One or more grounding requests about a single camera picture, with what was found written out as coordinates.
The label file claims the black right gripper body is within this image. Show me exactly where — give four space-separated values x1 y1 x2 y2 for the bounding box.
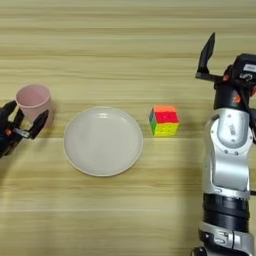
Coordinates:
194 64 256 112

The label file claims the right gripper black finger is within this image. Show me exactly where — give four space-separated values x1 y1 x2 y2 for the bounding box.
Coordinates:
195 32 217 77

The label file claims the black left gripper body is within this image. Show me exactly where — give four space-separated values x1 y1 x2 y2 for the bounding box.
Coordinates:
0 112 34 160

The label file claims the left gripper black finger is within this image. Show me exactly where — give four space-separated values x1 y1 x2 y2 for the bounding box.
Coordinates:
0 99 25 130
28 109 50 141

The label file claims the pink plastic cup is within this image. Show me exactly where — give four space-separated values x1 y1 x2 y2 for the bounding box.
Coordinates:
15 83 54 130

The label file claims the colourful puzzle cube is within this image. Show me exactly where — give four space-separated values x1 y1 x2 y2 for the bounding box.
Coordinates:
148 104 181 137

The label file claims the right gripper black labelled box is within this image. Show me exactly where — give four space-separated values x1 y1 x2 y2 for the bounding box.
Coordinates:
232 53 256 83

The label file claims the white round plate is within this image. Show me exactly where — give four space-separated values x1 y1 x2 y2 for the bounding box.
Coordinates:
62 106 144 178

